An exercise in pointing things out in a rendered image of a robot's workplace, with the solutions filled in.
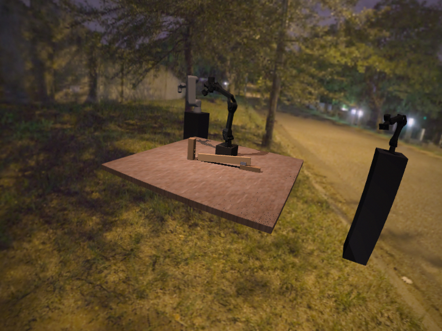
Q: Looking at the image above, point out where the long tan wooden rail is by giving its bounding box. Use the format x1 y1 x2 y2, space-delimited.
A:
198 153 251 165

